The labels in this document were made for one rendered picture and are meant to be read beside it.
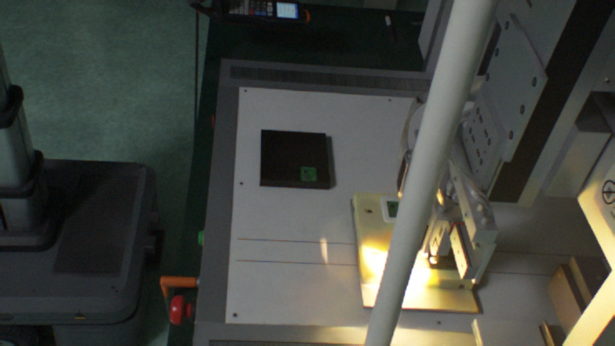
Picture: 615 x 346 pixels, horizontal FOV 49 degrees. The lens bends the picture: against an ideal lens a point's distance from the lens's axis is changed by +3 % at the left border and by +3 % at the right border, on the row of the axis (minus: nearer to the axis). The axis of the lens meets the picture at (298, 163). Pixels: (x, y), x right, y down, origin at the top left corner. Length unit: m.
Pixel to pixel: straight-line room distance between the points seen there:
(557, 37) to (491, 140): 0.13
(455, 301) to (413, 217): 0.47
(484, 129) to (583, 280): 0.27
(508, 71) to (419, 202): 0.27
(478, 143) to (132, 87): 2.09
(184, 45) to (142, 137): 0.63
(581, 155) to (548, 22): 0.15
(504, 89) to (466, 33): 0.33
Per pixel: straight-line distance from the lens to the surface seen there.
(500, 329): 0.97
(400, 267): 0.57
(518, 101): 0.71
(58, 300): 1.72
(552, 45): 0.68
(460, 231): 0.80
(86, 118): 2.59
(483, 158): 0.75
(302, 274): 0.98
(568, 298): 0.95
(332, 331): 0.93
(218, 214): 1.04
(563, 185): 0.79
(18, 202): 1.74
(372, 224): 1.01
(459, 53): 0.43
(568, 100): 0.73
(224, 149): 1.15
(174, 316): 0.96
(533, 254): 1.11
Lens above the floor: 1.62
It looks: 42 degrees down
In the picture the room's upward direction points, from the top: 8 degrees clockwise
